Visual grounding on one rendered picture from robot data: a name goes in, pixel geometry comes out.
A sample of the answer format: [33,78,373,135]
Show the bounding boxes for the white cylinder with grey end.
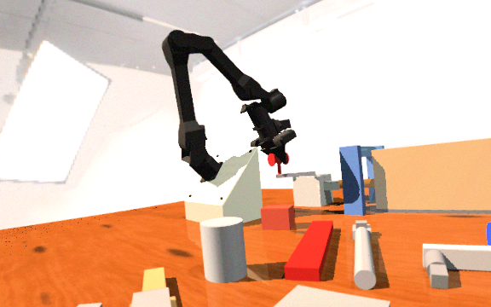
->
[352,220,376,290]

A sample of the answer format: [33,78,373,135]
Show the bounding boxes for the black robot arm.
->
[161,30,286,183]

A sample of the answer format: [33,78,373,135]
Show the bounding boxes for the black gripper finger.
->
[260,143,276,156]
[271,145,287,165]

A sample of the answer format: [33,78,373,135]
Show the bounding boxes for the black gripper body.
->
[250,116,297,149]

